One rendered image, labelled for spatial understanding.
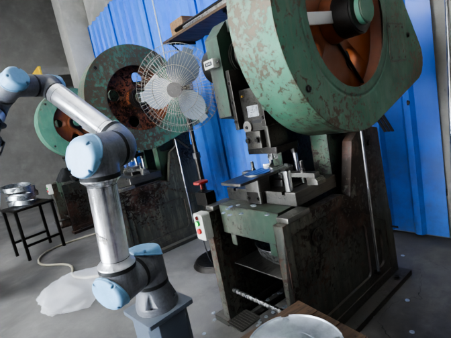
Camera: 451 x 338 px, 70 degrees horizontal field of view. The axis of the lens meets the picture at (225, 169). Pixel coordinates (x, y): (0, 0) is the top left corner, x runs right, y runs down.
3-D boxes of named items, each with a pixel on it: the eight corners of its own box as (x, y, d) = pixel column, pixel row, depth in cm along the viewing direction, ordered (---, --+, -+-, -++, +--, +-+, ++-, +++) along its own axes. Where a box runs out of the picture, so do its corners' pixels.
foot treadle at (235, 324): (243, 341, 139) (241, 330, 138) (229, 332, 146) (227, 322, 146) (322, 279, 174) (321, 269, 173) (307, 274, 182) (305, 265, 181)
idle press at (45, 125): (70, 241, 375) (27, 90, 346) (49, 229, 448) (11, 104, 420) (178, 200, 474) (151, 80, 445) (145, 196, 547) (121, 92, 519)
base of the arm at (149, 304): (150, 323, 107) (143, 296, 105) (129, 309, 118) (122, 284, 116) (186, 299, 117) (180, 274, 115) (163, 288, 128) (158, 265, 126)
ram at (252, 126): (264, 149, 142) (252, 82, 138) (241, 151, 154) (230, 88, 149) (289, 141, 153) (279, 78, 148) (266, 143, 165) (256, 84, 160)
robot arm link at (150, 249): (174, 271, 118) (166, 237, 116) (152, 292, 106) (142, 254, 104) (148, 270, 124) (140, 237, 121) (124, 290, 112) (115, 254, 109)
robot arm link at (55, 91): (156, 138, 107) (56, 66, 117) (135, 143, 97) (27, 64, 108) (144, 165, 111) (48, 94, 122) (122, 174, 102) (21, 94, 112)
